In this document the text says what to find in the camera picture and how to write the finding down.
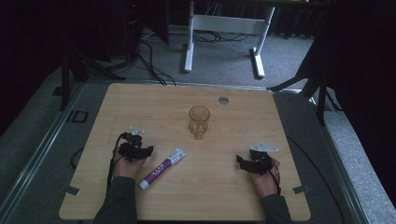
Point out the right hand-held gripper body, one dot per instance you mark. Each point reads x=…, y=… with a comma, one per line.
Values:
x=261, y=160

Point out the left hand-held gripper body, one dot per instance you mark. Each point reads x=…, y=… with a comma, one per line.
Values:
x=132, y=151

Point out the purple and white toothpaste tube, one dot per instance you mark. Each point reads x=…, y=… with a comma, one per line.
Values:
x=162, y=169

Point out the clear amber glass cup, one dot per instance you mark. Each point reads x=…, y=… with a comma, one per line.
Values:
x=199, y=121

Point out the person's left hand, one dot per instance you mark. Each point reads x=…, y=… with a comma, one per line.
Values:
x=127, y=168

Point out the person's right hand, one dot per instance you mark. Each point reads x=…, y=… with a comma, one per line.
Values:
x=264, y=183

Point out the grey tape strip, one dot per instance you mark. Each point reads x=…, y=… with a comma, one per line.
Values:
x=71, y=190
x=301, y=189

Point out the grey round table grommet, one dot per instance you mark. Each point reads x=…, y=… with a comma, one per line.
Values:
x=223, y=100

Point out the black angled stand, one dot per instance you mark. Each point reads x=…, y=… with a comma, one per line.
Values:
x=314, y=84

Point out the black tripod stand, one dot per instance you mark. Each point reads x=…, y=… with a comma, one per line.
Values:
x=65, y=81

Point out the dark computer tower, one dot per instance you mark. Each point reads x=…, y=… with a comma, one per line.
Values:
x=132, y=28

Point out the aluminium floor rail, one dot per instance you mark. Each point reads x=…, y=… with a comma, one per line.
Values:
x=345, y=174
x=37, y=158

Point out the white metal desk frame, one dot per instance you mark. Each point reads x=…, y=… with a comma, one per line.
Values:
x=224, y=25

